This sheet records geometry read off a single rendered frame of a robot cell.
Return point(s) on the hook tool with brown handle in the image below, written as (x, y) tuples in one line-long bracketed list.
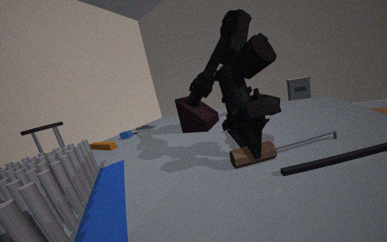
[(243, 157)]

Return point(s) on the black l-shaped bar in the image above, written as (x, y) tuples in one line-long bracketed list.
[(303, 167)]

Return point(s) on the blue tape strip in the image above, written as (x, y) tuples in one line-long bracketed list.
[(104, 218)]

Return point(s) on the blue cube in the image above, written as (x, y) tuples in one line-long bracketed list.
[(126, 134)]

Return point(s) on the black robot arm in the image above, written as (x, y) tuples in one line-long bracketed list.
[(240, 59)]

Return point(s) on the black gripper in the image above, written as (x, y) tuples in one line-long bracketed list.
[(246, 118)]

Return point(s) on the orange rectangular block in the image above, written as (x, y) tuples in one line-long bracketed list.
[(103, 146)]

